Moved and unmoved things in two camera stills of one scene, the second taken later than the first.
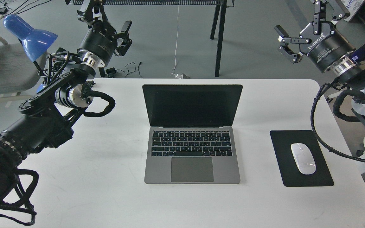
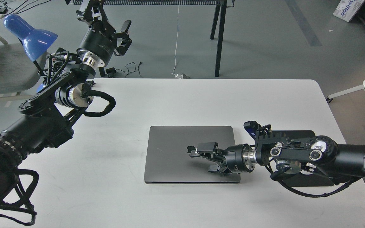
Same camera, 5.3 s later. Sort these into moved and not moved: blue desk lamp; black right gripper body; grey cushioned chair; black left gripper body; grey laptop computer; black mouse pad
Moved: black right gripper body; grey laptop computer
Not moved: blue desk lamp; black mouse pad; grey cushioned chair; black left gripper body
